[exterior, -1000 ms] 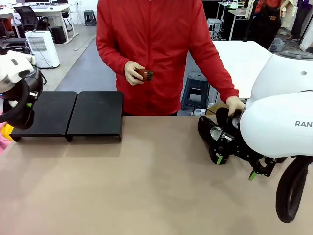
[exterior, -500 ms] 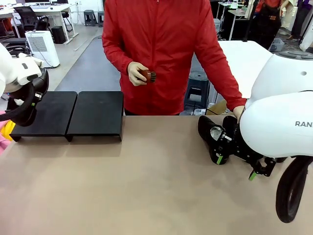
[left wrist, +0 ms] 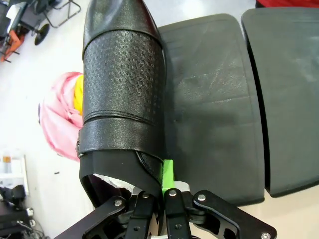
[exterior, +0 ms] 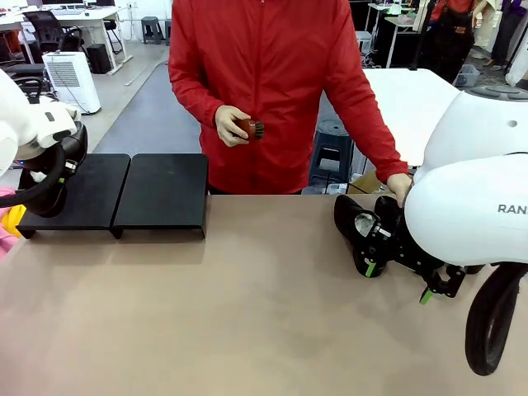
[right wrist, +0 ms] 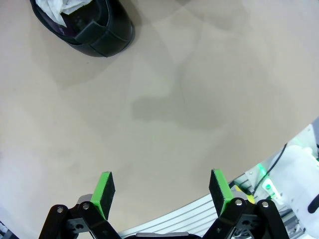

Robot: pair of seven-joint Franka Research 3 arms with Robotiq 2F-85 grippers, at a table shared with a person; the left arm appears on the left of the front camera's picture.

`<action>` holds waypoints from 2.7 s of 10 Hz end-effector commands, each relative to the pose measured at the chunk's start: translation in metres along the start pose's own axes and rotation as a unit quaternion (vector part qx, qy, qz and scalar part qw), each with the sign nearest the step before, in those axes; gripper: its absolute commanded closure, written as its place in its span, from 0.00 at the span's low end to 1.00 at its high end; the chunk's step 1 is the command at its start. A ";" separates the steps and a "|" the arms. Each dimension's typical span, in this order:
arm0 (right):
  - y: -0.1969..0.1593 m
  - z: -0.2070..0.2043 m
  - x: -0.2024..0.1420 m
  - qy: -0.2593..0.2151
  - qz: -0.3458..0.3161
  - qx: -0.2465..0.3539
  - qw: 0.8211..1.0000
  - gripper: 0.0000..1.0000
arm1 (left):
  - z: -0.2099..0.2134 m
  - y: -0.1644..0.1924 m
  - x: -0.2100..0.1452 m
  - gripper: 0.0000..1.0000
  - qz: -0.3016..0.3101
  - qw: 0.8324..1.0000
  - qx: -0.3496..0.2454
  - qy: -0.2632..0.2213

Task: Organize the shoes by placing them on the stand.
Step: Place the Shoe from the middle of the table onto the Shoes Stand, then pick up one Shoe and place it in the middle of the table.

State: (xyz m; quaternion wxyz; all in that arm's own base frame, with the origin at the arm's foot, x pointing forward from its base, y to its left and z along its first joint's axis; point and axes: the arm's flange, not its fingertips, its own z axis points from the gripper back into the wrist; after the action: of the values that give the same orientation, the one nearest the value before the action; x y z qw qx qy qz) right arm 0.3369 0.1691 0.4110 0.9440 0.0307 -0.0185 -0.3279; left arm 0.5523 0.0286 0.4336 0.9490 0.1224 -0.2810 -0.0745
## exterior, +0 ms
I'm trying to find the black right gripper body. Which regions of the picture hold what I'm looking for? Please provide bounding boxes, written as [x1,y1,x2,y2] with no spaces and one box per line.
[387,224,446,274]

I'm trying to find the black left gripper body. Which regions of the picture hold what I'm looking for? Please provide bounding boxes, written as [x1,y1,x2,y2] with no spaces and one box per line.
[22,122,89,174]

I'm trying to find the brown wooden shoe brush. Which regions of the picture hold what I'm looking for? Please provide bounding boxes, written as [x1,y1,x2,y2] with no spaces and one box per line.
[237,117,266,142]

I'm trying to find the person's left forearm red sleeve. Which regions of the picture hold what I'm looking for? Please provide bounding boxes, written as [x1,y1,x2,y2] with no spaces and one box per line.
[325,78,410,185]

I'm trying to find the person's right forearm red sleeve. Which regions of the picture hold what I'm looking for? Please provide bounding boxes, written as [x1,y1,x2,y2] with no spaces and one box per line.
[167,69,232,120]

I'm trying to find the black stand pole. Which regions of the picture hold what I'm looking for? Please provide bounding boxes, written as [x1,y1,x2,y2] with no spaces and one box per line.
[408,0,434,72]

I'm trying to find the person's left hand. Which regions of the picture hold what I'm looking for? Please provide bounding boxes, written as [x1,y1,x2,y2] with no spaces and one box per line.
[385,172,413,207]

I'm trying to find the person's right hand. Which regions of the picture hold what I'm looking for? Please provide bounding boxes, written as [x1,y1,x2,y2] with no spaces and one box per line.
[214,105,252,148]

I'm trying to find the black tray, left one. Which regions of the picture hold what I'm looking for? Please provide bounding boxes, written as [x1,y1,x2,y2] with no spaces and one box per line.
[16,153,132,240]

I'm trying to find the black tray, one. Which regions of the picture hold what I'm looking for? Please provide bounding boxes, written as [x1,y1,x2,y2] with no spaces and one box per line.
[16,153,132,240]
[111,153,210,240]

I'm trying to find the white air purifier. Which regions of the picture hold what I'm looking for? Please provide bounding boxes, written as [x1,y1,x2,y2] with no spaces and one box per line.
[42,51,102,116]

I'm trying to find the yellow cloth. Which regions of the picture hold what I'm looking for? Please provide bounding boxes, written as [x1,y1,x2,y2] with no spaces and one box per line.
[0,205,26,239]

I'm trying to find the black computer tower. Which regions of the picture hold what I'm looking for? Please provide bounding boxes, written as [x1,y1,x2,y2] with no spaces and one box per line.
[85,43,112,75]

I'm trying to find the pink cloth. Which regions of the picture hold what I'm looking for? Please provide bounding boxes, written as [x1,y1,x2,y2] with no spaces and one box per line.
[0,185,20,263]

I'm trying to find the black tray, right one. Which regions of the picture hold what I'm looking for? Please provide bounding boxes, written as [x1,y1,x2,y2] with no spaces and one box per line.
[111,153,210,240]

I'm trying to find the black plastic stool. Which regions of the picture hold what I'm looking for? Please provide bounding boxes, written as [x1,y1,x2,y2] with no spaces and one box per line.
[308,119,356,191]

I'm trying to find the white office desk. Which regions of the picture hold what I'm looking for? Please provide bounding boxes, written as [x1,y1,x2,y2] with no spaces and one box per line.
[0,6,133,76]

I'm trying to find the grey plastic stool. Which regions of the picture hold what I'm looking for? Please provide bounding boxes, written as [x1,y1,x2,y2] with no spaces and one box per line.
[140,16,165,45]

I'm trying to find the white table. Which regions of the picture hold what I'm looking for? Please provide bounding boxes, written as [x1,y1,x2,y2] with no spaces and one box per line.
[362,68,461,168]

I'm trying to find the grey plastic bin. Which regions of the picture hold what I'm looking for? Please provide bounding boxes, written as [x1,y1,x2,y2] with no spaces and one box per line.
[453,64,481,87]

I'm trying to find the person torso in red jacket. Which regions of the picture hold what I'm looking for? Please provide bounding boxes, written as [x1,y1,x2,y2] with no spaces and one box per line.
[167,0,413,196]

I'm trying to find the white computer case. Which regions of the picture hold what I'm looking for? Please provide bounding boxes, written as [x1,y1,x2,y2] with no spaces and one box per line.
[355,31,375,67]

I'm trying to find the person in black apron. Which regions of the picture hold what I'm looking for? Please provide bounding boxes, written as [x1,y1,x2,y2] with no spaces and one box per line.
[420,0,488,83]

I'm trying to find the black workbench with white top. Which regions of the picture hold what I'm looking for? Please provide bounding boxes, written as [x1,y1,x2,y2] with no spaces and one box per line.
[373,2,428,69]

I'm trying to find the person in dark clothes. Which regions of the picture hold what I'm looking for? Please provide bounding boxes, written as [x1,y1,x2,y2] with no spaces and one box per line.
[482,0,528,70]

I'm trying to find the black sleeved left arm cable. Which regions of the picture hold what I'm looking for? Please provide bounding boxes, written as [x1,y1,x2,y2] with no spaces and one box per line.
[0,142,68,210]

